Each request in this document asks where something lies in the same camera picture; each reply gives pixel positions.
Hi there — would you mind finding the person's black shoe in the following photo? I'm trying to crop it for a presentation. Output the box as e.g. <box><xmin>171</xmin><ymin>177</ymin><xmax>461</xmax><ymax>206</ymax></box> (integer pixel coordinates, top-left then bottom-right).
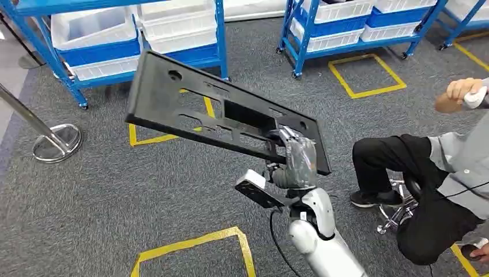
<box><xmin>349</xmin><ymin>189</ymin><xmax>404</xmax><ymax>209</ymax></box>

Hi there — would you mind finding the blue steel shelf rack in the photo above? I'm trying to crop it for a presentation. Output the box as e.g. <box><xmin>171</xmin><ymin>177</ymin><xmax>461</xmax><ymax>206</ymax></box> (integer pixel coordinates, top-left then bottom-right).
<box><xmin>276</xmin><ymin>0</ymin><xmax>450</xmax><ymax>80</ymax></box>
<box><xmin>437</xmin><ymin>0</ymin><xmax>489</xmax><ymax>51</ymax></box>
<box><xmin>0</xmin><ymin>0</ymin><xmax>231</xmax><ymax>110</ymax></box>

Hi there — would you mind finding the person's right hand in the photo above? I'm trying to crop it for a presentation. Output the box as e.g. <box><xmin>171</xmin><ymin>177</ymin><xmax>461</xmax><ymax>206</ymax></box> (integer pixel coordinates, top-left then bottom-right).
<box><xmin>434</xmin><ymin>77</ymin><xmax>486</xmax><ymax>114</ymax></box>

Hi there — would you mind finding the white handheld controller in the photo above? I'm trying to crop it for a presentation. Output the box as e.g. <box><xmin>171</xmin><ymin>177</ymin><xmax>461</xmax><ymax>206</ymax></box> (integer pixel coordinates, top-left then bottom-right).
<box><xmin>462</xmin><ymin>85</ymin><xmax>489</xmax><ymax>110</ymax></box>

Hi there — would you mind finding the person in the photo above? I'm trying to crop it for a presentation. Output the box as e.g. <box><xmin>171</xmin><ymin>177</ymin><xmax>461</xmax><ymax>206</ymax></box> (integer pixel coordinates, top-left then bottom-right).
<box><xmin>349</xmin><ymin>76</ymin><xmax>489</xmax><ymax>267</ymax></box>

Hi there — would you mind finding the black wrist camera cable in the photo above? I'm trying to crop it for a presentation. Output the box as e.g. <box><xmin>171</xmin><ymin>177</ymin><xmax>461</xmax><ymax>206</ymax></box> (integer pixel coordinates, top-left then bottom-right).
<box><xmin>269</xmin><ymin>209</ymin><xmax>303</xmax><ymax>277</ymax></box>

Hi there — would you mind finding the black plastic plate frame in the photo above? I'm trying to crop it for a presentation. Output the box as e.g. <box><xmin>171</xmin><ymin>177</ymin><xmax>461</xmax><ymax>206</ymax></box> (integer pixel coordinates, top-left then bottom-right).
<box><xmin>125</xmin><ymin>50</ymin><xmax>332</xmax><ymax>177</ymax></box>

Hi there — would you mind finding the chrome base office chair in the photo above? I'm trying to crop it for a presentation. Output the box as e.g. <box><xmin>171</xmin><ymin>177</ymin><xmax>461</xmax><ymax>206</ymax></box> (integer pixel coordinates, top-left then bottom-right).
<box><xmin>375</xmin><ymin>173</ymin><xmax>424</xmax><ymax>235</ymax></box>

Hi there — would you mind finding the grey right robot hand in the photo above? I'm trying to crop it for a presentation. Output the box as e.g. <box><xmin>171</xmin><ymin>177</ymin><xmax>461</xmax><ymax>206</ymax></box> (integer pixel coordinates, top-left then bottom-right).
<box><xmin>269</xmin><ymin>126</ymin><xmax>319</xmax><ymax>190</ymax></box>

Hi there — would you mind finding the chrome stanchion post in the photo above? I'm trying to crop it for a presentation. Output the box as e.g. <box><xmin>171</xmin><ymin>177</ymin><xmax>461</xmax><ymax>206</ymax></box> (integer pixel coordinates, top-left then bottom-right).
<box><xmin>0</xmin><ymin>83</ymin><xmax>83</xmax><ymax>164</ymax></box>

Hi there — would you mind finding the yellow floor tape square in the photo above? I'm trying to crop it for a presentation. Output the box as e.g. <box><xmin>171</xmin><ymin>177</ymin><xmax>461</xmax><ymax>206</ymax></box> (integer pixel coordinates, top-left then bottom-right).
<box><xmin>129</xmin><ymin>89</ymin><xmax>216</xmax><ymax>148</ymax></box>

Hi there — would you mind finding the person's left hand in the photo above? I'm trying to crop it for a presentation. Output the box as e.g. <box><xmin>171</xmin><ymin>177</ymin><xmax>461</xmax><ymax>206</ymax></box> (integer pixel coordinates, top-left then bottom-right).
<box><xmin>469</xmin><ymin>244</ymin><xmax>489</xmax><ymax>263</ymax></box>

